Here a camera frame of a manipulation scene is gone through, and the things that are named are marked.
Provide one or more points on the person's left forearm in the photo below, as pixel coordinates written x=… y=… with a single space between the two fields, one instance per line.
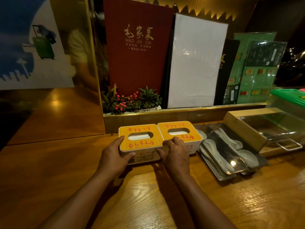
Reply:
x=78 y=202

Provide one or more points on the red menu book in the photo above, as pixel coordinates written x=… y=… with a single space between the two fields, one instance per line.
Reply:
x=138 y=50

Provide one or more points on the wooden box with clear lid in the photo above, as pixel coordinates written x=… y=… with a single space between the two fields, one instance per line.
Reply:
x=245 y=133

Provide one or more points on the white menu board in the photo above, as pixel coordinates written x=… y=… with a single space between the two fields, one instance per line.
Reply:
x=196 y=61

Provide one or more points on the tall green artificial succulent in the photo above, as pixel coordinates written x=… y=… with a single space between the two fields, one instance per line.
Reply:
x=109 y=98

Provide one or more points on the black menu book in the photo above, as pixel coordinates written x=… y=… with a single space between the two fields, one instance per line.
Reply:
x=226 y=73

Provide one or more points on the clear container with green lid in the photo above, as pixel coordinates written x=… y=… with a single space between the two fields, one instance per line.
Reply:
x=289 y=100

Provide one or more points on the person's right hand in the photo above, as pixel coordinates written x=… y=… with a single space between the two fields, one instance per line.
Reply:
x=177 y=159

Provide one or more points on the shiny metal tray lid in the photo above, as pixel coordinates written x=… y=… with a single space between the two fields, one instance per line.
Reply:
x=226 y=153

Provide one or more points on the perforated metal cutlery tray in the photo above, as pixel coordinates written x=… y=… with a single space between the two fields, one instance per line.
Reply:
x=214 y=168

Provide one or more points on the person's left hand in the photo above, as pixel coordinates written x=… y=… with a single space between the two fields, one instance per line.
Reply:
x=110 y=160

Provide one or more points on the yellow lid tissue box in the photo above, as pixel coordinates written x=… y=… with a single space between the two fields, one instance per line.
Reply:
x=188 y=133
x=143 y=143

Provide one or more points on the person's right forearm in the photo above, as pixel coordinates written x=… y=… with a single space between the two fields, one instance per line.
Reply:
x=202 y=205

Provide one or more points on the white ceramic spoon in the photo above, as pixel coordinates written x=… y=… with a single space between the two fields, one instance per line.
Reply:
x=249 y=158
x=202 y=134
x=212 y=145
x=232 y=141

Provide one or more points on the white tissue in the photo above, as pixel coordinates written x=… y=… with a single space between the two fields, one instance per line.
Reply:
x=178 y=133
x=140 y=136

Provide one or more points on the person's left thumb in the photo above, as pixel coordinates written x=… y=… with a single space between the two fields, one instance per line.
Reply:
x=127 y=158

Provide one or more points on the spiky green artificial succulent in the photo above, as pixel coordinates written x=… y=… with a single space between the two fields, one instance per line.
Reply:
x=149 y=97

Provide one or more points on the dark green laminated menu card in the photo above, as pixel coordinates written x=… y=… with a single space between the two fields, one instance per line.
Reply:
x=261 y=73

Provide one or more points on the white planter trough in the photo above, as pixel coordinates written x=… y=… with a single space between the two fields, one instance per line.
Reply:
x=143 y=110

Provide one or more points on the person's right thumb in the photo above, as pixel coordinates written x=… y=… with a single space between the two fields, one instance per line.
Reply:
x=161 y=155

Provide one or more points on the gold mirrored panel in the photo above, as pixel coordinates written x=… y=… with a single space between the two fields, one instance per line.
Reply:
x=76 y=92

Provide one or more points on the red berry artificial sprig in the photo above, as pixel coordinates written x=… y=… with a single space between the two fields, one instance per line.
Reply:
x=124 y=102

